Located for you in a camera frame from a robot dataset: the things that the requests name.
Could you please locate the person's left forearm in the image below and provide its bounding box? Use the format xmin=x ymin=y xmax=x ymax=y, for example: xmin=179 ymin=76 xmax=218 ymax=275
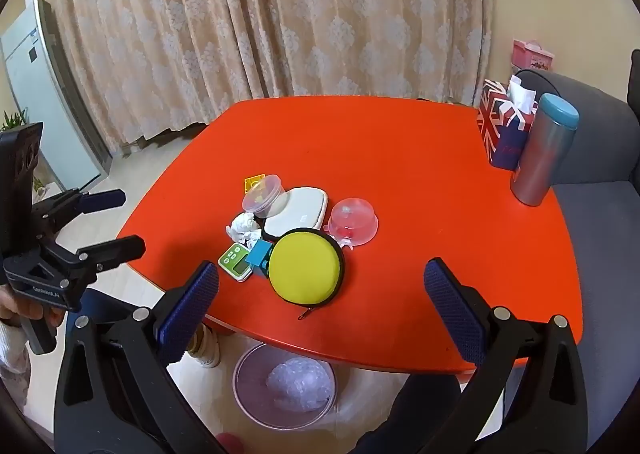
xmin=0 ymin=320 xmax=32 ymax=412

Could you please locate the person's left hand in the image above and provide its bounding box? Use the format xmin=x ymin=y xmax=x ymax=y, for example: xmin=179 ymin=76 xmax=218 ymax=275
xmin=0 ymin=284 xmax=66 ymax=335

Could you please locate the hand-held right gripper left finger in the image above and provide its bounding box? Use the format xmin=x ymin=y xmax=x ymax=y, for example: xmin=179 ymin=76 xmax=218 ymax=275
xmin=54 ymin=261 xmax=221 ymax=454

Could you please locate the green potted plant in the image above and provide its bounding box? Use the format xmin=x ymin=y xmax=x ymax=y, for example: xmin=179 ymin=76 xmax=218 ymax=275
xmin=0 ymin=108 xmax=28 ymax=133

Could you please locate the clear round plastic container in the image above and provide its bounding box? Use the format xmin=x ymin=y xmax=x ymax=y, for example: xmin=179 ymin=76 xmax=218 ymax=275
xmin=242 ymin=175 xmax=286 ymax=219

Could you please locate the pink round object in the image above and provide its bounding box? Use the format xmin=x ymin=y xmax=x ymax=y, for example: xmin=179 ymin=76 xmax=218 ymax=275
xmin=218 ymin=433 xmax=247 ymax=454

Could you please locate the yellow round zip case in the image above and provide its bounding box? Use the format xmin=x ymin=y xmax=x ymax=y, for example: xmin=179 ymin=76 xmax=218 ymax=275
xmin=269 ymin=228 xmax=347 ymax=321

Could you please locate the grey sofa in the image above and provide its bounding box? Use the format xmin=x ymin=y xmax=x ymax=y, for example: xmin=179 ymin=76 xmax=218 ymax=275
xmin=502 ymin=68 xmax=640 ymax=435

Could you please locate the person's right leg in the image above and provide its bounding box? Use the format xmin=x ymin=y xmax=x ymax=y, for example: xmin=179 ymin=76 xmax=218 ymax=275
xmin=354 ymin=373 xmax=462 ymax=454

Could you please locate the pink clear plastic bowl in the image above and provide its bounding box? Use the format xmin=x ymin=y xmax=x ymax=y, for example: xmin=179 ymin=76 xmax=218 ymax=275
xmin=322 ymin=197 xmax=379 ymax=249

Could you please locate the blue toy block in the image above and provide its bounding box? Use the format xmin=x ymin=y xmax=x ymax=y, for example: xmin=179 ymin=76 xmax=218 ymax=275
xmin=245 ymin=240 xmax=274 ymax=279

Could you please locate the crumpled clear plastic wrap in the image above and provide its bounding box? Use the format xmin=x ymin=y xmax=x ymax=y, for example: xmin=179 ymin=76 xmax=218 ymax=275
xmin=267 ymin=359 xmax=333 ymax=412

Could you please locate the clear plastic waste bin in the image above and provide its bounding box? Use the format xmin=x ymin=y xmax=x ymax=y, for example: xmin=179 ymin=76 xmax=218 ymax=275
xmin=232 ymin=343 xmax=337 ymax=430

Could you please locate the flag print tissue box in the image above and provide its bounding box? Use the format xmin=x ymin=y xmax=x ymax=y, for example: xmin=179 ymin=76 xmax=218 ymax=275
xmin=476 ymin=78 xmax=538 ymax=169

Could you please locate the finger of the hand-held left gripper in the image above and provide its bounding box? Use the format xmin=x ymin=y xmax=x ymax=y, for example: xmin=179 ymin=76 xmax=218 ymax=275
xmin=50 ymin=235 xmax=147 ymax=285
xmin=31 ymin=189 xmax=126 ymax=239

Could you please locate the beige patterned curtain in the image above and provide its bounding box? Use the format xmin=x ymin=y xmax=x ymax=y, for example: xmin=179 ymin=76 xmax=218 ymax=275
xmin=52 ymin=0 xmax=496 ymax=155

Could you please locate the silver thermos teal lid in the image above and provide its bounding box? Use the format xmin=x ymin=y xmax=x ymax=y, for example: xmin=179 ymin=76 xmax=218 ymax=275
xmin=510 ymin=94 xmax=581 ymax=207

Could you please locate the white floor-standing air conditioner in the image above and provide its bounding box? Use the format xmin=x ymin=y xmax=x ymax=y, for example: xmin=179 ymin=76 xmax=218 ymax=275
xmin=0 ymin=0 xmax=113 ymax=192

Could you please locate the crumpled white tissue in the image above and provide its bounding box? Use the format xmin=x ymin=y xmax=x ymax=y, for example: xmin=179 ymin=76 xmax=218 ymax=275
xmin=226 ymin=212 xmax=264 ymax=245

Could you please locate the pink storage box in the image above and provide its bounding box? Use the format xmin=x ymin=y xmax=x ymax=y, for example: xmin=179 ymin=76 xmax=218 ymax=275
xmin=511 ymin=38 xmax=555 ymax=72

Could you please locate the white shoe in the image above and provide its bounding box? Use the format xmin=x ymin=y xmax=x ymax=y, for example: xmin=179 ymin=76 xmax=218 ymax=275
xmin=192 ymin=324 xmax=221 ymax=368

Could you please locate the green digital timer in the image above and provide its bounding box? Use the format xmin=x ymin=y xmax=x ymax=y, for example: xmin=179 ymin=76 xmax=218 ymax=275
xmin=218 ymin=242 xmax=253 ymax=282

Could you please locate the white padded pouch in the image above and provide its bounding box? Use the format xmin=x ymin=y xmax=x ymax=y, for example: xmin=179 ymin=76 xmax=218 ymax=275
xmin=263 ymin=187 xmax=331 ymax=238

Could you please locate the white tissue sheet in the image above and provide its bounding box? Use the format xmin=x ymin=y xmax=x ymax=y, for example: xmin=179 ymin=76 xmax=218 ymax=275
xmin=507 ymin=75 xmax=539 ymax=113

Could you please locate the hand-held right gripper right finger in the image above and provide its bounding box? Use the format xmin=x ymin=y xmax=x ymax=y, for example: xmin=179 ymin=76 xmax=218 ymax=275
xmin=424 ymin=258 xmax=588 ymax=454

